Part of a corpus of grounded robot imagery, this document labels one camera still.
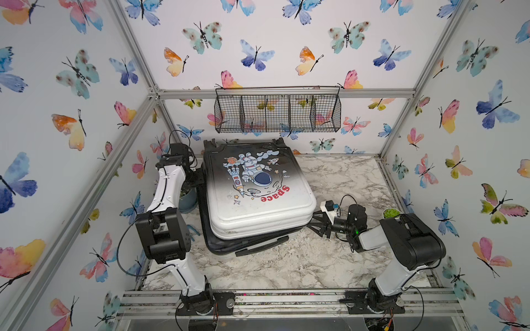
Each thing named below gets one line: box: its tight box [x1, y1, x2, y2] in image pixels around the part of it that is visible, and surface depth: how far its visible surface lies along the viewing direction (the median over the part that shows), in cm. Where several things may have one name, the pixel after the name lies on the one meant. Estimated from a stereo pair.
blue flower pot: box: [178, 187, 199, 214], surface depth 91 cm
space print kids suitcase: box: [197, 137, 317, 256], surface depth 77 cm
